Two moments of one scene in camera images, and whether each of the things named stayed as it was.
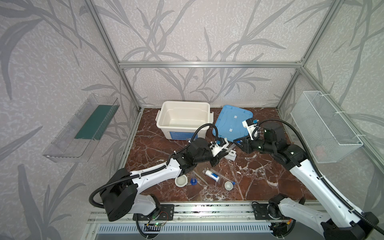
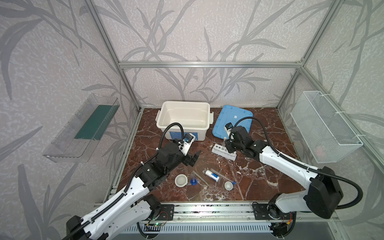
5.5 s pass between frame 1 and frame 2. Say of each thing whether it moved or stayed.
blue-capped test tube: stayed
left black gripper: moved
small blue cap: stayed
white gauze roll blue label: stayed
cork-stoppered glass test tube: moved
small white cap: stayed
